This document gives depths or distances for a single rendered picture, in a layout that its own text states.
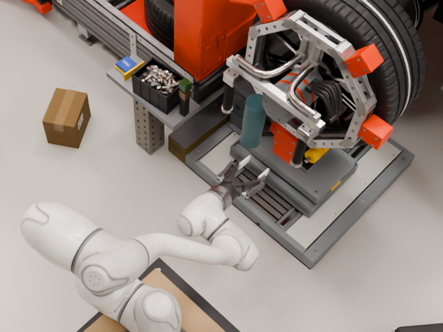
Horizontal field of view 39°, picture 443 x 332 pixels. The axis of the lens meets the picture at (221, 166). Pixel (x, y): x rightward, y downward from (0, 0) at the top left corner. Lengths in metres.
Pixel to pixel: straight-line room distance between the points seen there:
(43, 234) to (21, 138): 1.72
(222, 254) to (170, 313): 0.29
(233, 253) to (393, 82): 0.80
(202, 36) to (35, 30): 1.43
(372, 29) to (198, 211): 0.84
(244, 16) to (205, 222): 1.10
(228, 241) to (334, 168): 1.08
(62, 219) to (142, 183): 1.49
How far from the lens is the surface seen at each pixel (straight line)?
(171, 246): 1.78
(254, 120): 2.46
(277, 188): 2.94
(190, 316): 2.36
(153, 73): 2.72
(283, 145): 2.63
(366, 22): 2.20
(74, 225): 1.59
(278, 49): 2.58
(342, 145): 2.39
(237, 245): 1.98
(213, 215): 2.02
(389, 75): 2.21
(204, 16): 2.50
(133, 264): 1.57
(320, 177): 2.90
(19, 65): 3.61
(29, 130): 3.31
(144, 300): 2.09
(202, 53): 2.65
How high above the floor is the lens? 2.60
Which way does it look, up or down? 56 degrees down
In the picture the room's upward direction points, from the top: 7 degrees clockwise
